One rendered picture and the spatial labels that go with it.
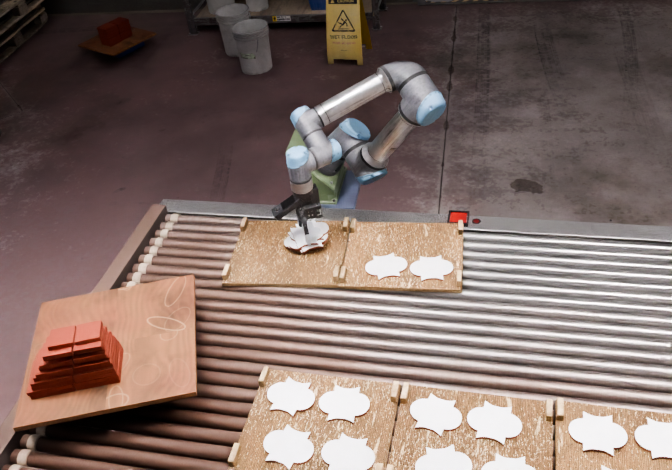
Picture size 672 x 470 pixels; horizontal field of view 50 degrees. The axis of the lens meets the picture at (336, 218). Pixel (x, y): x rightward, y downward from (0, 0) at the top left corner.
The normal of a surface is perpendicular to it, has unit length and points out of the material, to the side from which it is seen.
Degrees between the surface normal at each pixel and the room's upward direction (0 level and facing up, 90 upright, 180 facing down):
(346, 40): 78
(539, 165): 0
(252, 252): 0
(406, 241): 0
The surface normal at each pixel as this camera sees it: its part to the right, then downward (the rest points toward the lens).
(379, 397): -0.10, -0.79
